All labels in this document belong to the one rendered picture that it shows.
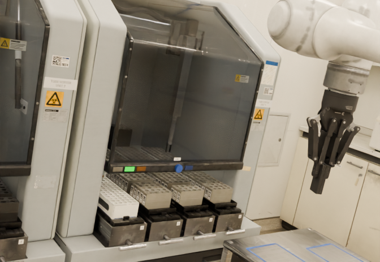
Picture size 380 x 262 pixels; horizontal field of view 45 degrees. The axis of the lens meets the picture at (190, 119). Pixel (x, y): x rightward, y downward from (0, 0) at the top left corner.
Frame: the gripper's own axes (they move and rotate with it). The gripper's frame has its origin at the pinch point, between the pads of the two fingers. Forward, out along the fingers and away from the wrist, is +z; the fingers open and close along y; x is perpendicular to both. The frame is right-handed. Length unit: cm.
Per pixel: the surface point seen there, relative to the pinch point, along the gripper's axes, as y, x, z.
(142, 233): -26, 52, 43
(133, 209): -30, 55, 35
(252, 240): 10, 43, 37
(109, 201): -39, 55, 33
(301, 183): 140, 235, 75
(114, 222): -37, 50, 38
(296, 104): 123, 244, 12
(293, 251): 22, 37, 37
